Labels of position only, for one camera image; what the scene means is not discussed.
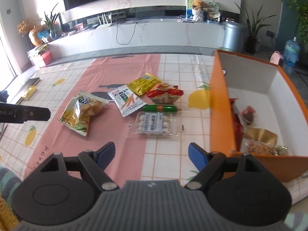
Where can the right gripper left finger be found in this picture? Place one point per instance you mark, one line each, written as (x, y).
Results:
(93, 165)

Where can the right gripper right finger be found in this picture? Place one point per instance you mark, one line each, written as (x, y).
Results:
(208, 164)

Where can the orange nut snack packet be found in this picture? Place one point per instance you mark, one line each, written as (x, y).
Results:
(262, 142)

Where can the clear packet with red sweet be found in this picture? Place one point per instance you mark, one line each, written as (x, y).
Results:
(248, 115)

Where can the yellow small box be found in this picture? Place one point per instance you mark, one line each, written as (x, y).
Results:
(29, 93)

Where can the yellow white chips bag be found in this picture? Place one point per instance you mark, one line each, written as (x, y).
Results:
(79, 111)

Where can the clear tray of white balls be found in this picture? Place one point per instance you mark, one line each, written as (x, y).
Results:
(163, 125)

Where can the red storage box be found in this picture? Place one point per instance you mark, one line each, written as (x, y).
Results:
(42, 60)

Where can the white carrot-stick snack bag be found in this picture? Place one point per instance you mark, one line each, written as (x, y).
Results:
(126, 100)

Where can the orange cardboard box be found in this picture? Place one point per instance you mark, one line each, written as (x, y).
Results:
(279, 109)

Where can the green sausage stick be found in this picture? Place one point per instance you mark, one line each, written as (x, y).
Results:
(160, 108)

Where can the orange vase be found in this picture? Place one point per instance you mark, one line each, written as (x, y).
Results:
(33, 35)

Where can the red orange snack bag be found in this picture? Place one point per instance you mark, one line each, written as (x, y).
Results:
(164, 93)

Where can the yellow snack packet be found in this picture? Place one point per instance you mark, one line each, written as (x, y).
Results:
(143, 84)

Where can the small potted plant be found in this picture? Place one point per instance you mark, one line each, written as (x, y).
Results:
(50, 20)

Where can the white wifi router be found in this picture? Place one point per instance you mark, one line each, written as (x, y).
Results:
(105, 21)

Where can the potted green plant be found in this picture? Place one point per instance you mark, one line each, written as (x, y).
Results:
(254, 25)

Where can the silver trash bin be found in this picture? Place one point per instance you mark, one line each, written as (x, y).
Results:
(234, 36)

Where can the white tv cabinet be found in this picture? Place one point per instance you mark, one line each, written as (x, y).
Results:
(139, 36)

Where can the blue water bottle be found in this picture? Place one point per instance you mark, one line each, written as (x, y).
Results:
(291, 52)

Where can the teddy bear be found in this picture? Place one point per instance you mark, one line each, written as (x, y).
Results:
(198, 10)

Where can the round paper fan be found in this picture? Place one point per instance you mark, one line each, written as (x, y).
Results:
(212, 9)

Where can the hanging ivy plant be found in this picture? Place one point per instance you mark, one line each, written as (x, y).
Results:
(293, 23)

